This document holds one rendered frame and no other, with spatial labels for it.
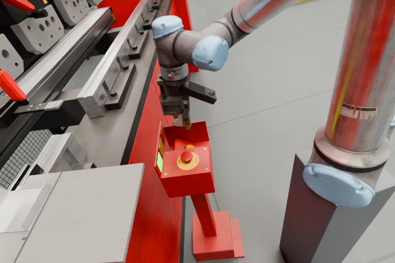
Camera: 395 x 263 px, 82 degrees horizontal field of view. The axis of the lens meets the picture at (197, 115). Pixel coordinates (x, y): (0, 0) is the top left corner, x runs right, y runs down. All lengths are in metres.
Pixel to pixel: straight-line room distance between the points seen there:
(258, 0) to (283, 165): 1.32
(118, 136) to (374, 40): 0.68
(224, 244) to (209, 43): 1.04
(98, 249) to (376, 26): 0.48
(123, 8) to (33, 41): 1.93
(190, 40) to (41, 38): 0.37
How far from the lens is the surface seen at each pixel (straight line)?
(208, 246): 1.32
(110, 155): 0.74
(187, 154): 0.73
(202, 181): 0.75
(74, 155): 0.74
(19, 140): 0.99
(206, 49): 0.50
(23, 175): 0.66
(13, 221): 0.57
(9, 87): 0.54
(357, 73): 0.37
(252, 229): 1.47
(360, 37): 0.35
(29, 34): 0.67
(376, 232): 1.61
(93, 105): 0.88
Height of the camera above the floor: 1.36
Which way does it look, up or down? 40 degrees down
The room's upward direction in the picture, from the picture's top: 13 degrees counter-clockwise
